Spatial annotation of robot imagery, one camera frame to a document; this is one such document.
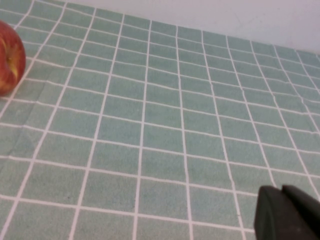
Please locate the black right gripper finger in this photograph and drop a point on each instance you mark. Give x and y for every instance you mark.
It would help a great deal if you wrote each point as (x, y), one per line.
(285, 215)

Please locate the green white grid tablecloth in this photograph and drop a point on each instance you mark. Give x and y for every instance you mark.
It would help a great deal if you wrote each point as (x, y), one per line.
(160, 130)

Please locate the pale red apple with sticker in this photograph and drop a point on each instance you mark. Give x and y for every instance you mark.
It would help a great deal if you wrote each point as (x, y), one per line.
(10, 62)

